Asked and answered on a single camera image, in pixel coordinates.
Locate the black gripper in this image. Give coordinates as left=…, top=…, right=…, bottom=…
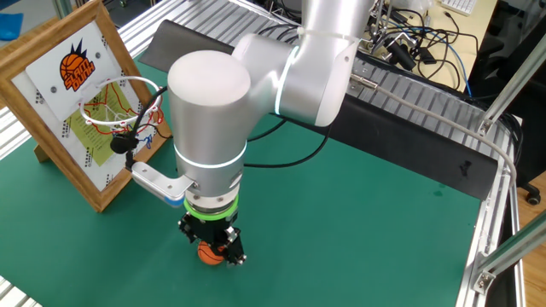
left=177, top=210, right=248, bottom=268

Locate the small orange basketball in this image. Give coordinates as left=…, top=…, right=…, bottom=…
left=196, top=240, right=227, bottom=266

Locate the green table mat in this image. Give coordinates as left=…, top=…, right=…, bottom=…
left=0, top=59, right=483, bottom=307

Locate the white hoop with net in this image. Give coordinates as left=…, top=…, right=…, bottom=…
left=78, top=75, right=166, bottom=150

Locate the white slam dunk backboard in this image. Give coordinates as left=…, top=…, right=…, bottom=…
left=25, top=20, right=120, bottom=123

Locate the black cylindrical device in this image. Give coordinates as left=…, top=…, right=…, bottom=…
left=386, top=40, right=417, bottom=72

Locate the black power adapter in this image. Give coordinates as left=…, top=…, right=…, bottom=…
left=416, top=45, right=437, bottom=66

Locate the black office chair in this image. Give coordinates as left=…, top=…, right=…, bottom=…
left=467, top=0, right=546, bottom=206

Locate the white keyboard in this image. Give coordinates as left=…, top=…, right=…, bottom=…
left=439, top=0, right=479, bottom=17

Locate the light wooden desk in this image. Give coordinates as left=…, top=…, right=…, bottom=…
left=375, top=0, right=499, bottom=93

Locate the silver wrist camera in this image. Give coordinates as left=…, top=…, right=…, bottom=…
left=130, top=160, right=200, bottom=209

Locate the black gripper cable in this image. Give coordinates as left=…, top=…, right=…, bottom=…
left=242, top=123, right=332, bottom=170

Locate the black camera cable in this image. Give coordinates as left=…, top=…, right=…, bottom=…
left=109, top=84, right=170, bottom=171

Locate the wooden picture frame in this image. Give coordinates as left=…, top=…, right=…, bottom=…
left=0, top=0, right=173, bottom=213

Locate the aluminium frame post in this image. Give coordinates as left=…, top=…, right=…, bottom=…
left=471, top=219, right=546, bottom=296
left=51, top=0, right=74, bottom=19
left=476, top=32, right=546, bottom=137

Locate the blue cable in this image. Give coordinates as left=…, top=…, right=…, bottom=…
left=381, top=16, right=473, bottom=98

